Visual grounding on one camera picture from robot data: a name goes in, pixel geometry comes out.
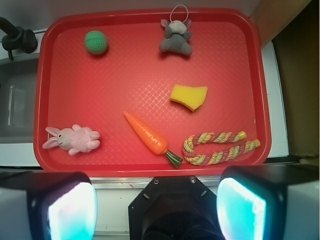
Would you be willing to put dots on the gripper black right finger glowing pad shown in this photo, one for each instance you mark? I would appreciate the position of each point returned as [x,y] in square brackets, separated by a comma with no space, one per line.
[269,202]

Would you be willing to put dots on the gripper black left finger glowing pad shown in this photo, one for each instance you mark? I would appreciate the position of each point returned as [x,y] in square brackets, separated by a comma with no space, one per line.
[47,206]

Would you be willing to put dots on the pink plush bunny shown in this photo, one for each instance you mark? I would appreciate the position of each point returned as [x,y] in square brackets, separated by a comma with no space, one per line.
[74,140]

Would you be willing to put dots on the grey plush bunny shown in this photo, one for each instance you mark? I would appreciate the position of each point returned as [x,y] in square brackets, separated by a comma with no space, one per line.
[176,38]

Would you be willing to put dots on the steel sink basin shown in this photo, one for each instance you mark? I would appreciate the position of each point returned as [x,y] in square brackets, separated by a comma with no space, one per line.
[18,80]

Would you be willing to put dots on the yellow sponge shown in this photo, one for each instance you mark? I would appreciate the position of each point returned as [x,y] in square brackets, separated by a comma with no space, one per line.
[190,97]

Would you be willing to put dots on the orange toy carrot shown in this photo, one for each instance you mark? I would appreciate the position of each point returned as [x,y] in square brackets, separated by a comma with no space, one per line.
[152,139]

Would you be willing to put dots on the red plastic tray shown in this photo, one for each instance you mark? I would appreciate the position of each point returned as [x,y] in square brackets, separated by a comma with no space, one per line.
[77,87]

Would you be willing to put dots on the black faucet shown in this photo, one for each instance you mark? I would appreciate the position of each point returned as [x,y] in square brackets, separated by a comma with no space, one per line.
[17,38]

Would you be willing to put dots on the green textured ball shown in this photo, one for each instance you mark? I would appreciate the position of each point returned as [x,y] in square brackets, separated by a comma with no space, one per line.
[95,42]

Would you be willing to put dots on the multicolour rope toy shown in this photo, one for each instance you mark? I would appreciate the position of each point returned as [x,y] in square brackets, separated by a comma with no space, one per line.
[212,148]

